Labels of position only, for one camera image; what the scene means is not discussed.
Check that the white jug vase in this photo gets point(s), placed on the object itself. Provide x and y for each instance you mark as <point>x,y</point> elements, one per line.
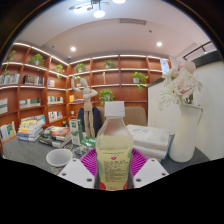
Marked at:
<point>185,133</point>

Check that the blue flat book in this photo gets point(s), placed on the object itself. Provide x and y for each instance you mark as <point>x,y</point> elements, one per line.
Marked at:
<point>170,145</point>

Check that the branched ceiling lamp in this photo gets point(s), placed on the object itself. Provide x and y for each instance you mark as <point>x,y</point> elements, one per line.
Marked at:
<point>99,13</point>

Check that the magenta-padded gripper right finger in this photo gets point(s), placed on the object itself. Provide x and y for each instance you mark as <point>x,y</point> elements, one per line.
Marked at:
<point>143,171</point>

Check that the dark blue chair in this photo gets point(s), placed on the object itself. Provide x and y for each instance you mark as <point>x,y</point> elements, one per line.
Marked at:
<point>81,120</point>

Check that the yellow drink bottle white cap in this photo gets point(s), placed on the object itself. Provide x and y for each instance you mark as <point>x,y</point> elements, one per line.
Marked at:
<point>115,146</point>

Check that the tan upholstered chair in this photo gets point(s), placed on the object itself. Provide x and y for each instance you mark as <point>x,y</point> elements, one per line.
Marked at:
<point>135,116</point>

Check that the ceiling air vent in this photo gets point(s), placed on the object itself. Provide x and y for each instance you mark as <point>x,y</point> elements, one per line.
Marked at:
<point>132,21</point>

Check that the dark magazine book pile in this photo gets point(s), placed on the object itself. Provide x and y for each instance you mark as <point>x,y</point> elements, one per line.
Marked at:
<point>55,135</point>

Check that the colourful book stack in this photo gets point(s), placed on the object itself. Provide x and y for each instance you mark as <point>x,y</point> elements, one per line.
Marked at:
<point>30,128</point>

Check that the wooden artist mannequin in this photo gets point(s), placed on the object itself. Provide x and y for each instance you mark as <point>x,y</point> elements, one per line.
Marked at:
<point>87,106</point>

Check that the recessed ceiling spotlight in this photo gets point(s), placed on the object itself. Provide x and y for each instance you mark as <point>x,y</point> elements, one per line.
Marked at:
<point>73,48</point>
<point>159,43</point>

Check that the wooden wall shelf unit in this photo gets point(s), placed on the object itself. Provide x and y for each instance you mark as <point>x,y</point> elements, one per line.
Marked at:
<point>110,76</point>

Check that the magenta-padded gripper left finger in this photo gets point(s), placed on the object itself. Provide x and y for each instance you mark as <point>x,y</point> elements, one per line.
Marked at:
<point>81,171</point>

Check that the tall green white carton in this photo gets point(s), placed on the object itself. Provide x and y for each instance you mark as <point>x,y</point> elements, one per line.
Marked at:
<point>76,131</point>

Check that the dark metal railing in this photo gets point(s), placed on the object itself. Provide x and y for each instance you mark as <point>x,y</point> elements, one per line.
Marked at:
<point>196,50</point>

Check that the white mug triangle line pattern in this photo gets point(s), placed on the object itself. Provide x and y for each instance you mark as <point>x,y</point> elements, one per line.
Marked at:
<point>58,156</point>

